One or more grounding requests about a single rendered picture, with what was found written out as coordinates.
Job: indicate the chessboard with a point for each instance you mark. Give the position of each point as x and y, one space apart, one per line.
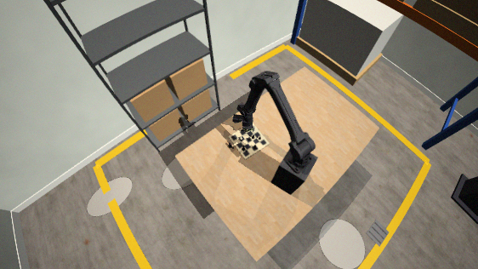
249 151

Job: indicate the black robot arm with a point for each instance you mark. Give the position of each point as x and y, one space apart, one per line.
301 143

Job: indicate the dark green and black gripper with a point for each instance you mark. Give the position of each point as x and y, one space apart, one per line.
249 126

